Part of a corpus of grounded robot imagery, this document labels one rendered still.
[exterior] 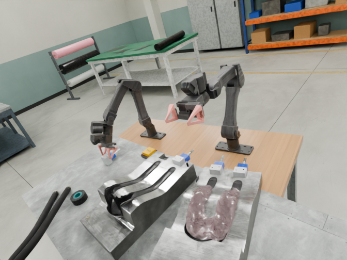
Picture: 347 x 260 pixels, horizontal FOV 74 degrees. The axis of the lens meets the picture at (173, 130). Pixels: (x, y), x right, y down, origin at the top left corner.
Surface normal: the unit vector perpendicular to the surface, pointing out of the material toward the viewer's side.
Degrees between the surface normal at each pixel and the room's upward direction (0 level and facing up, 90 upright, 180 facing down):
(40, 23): 90
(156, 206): 90
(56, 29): 90
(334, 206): 0
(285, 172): 0
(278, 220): 0
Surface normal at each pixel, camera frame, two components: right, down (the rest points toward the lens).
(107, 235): -0.26, -0.84
